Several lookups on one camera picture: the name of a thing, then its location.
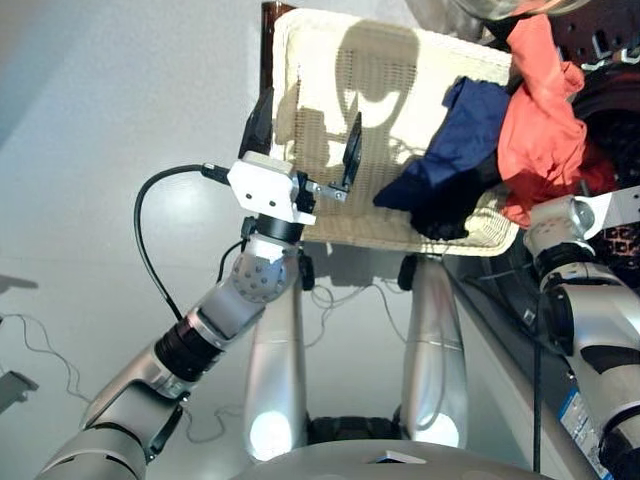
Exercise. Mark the blue garment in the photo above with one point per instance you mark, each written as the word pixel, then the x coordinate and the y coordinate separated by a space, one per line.
pixel 465 135

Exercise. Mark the red garment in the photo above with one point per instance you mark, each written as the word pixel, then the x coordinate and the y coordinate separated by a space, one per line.
pixel 540 130

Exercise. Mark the dark brown basket stand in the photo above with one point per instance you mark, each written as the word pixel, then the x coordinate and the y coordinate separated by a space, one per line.
pixel 272 45

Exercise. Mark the pale woven laundry basket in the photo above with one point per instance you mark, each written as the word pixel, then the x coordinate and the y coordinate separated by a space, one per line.
pixel 320 65

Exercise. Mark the silver robot leg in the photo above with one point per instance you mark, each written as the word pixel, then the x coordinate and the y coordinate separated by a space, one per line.
pixel 432 350
pixel 275 360

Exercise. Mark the black robot pelvis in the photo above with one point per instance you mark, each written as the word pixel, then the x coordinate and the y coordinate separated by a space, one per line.
pixel 352 429

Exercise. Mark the silver robot torso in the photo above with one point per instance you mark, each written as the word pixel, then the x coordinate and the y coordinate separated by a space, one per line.
pixel 350 465

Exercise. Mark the white door hinge brackets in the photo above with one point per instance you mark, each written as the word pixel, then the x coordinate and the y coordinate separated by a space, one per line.
pixel 615 50

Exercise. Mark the blue energy label sticker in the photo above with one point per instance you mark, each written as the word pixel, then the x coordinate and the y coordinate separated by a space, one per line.
pixel 580 425

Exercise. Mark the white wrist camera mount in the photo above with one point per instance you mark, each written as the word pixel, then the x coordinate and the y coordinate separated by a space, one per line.
pixel 622 205
pixel 260 185

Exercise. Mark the grey metal floor bracket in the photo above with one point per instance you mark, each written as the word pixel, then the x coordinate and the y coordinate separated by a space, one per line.
pixel 17 387

